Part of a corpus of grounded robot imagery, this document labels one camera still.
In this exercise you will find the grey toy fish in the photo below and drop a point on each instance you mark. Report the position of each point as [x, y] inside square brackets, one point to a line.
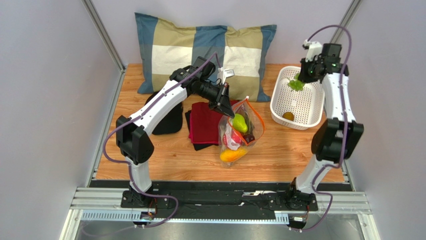
[250, 121]

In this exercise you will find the dark red folded cloth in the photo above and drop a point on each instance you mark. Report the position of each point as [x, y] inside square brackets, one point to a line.
[203, 124]

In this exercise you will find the clear zip bag orange zipper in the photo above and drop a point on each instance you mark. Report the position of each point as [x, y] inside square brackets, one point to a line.
[242, 107]

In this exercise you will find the aluminium frame rail base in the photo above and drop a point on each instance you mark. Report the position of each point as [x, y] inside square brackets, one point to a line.
[104, 203]

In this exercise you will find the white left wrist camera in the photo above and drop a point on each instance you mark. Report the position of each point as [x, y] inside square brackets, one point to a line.
[223, 74]

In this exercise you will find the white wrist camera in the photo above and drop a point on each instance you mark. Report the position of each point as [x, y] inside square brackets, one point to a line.
[223, 74]
[314, 48]

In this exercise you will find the green pear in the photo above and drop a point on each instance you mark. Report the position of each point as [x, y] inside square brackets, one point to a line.
[239, 123]

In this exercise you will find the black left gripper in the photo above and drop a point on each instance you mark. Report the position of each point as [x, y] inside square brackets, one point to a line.
[221, 103]

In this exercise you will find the green grape bunch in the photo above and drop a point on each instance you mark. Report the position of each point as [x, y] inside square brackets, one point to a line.
[295, 84]

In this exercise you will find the blue beige checkered pillow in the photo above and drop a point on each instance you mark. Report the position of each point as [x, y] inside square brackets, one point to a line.
[165, 47]

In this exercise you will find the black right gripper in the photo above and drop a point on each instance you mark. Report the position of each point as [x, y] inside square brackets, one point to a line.
[308, 75]

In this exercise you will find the right aluminium corner post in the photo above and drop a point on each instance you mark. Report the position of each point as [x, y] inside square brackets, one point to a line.
[346, 20]

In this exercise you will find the red apple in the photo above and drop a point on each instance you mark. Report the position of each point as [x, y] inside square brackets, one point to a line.
[231, 140]

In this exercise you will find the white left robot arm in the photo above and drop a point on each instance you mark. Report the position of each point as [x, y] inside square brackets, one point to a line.
[133, 133]

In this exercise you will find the white perforated plastic basket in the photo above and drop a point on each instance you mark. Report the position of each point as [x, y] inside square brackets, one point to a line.
[306, 105]

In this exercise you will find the aluminium corner post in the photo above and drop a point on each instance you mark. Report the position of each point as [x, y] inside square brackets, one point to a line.
[99, 25]
[346, 20]

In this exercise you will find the dark purple date fruit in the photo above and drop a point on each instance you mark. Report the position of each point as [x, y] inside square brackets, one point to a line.
[248, 138]

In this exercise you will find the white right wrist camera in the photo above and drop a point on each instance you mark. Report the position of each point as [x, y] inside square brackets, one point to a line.
[314, 48]

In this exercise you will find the orange yellow mango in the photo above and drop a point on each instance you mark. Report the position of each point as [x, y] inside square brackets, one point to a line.
[229, 155]

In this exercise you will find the brown kiwi fruit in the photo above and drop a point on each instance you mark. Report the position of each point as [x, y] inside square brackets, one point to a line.
[288, 116]

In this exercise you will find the black cap with letter R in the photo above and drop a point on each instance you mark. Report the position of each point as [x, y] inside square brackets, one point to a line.
[171, 123]

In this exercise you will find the black folded cloth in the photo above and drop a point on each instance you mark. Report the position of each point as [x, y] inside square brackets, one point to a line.
[197, 146]

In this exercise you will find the left aluminium corner post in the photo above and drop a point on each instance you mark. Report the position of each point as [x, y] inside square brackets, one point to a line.
[99, 25]

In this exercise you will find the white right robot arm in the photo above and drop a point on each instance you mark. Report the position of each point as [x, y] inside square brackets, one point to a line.
[338, 136]

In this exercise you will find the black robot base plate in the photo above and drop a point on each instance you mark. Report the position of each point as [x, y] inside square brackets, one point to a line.
[213, 200]

